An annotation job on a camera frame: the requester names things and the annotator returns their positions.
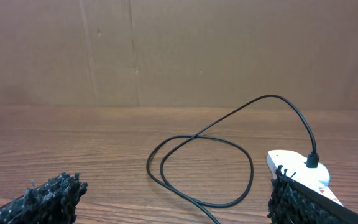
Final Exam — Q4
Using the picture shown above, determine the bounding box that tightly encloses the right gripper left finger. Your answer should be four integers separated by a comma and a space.
0, 172, 88, 224

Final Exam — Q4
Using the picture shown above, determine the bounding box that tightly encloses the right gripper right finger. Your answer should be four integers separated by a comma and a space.
267, 165, 358, 224

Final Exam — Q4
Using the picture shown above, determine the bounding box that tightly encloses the white charger adapter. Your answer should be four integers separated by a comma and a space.
283, 157, 331, 187

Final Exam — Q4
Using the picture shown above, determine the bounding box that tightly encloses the white power strip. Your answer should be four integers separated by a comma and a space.
267, 150, 343, 206

